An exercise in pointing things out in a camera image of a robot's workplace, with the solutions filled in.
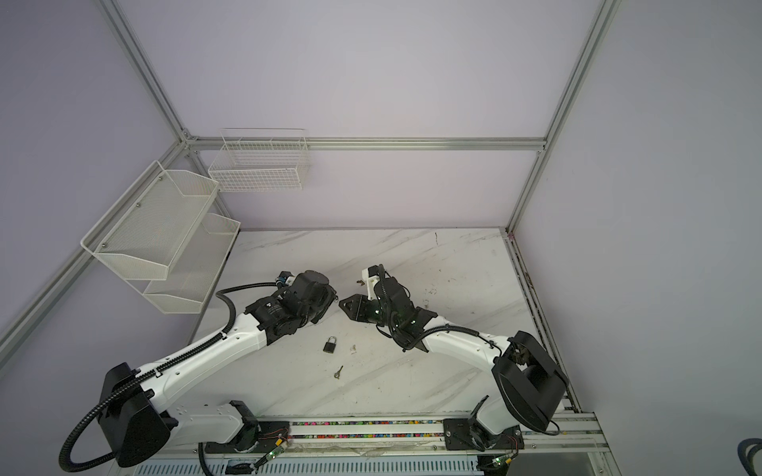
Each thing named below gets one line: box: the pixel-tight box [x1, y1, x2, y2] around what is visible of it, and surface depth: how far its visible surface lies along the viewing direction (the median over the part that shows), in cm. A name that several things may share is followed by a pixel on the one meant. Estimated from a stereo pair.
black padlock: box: [322, 336, 337, 355], surface depth 91 cm
